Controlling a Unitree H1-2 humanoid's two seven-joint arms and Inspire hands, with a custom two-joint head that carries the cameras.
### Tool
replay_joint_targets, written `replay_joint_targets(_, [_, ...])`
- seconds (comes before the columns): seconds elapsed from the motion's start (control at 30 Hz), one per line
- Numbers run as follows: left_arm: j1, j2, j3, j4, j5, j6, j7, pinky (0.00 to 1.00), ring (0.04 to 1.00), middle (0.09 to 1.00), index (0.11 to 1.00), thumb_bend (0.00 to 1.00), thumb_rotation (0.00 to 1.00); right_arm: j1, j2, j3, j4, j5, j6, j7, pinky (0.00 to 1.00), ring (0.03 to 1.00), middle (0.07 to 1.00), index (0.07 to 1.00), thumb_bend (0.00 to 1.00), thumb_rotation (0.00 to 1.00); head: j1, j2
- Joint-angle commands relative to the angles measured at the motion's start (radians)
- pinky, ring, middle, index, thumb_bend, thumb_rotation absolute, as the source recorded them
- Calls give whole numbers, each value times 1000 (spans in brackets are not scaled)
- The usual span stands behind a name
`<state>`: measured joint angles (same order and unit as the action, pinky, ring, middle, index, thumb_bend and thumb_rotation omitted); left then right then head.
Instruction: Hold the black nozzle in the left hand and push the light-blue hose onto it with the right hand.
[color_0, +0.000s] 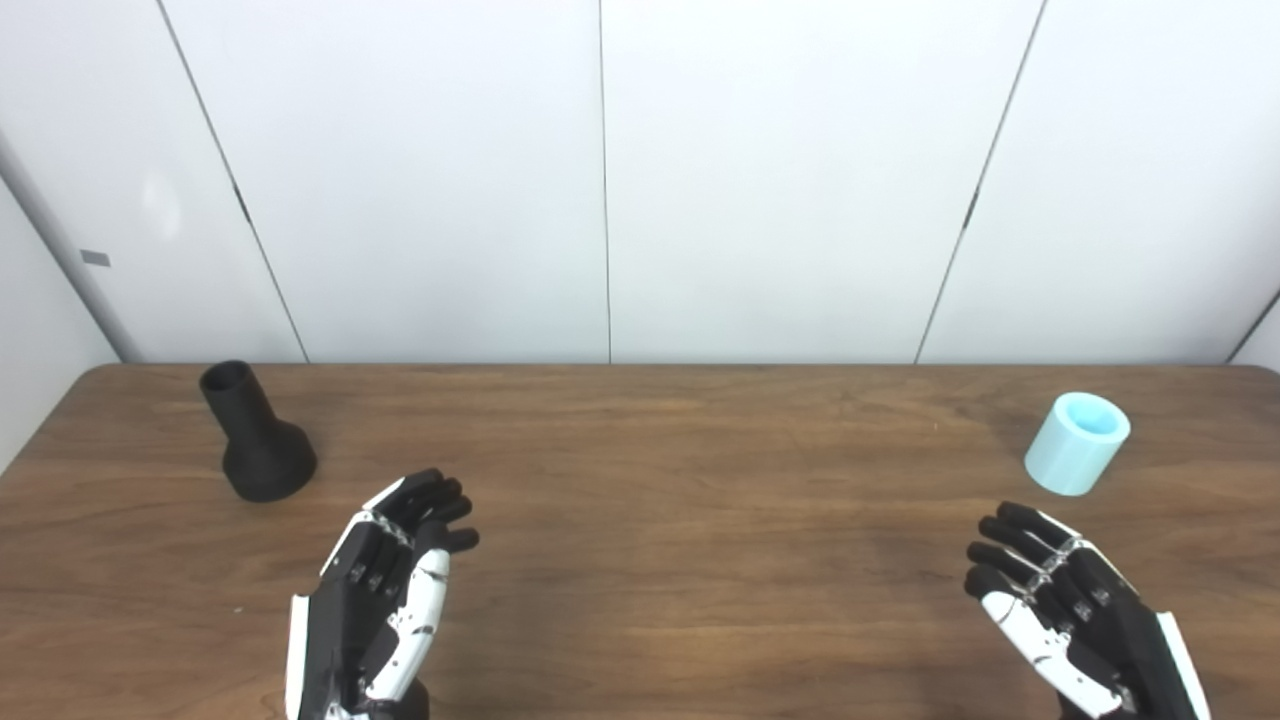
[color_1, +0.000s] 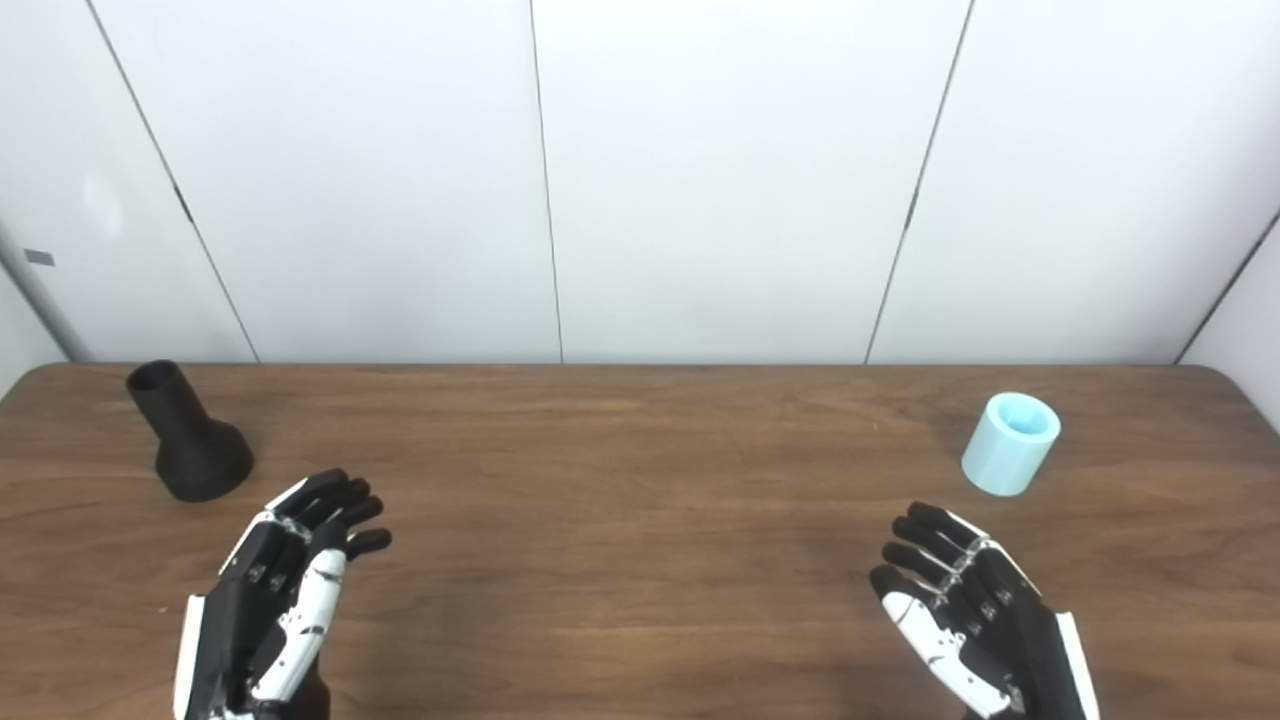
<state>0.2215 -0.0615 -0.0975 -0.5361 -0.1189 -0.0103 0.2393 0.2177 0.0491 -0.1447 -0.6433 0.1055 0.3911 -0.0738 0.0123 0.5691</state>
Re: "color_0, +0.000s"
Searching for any light-blue short hose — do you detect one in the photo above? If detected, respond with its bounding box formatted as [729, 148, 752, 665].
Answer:
[1024, 392, 1132, 497]

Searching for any black funnel-shaped nozzle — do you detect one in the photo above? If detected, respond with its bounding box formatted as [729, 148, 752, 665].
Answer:
[199, 360, 318, 503]

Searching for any white and black left hand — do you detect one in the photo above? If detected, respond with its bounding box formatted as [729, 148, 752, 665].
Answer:
[285, 468, 481, 720]

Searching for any white and black right hand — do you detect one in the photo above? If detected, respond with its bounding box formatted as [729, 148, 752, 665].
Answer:
[965, 502, 1211, 720]

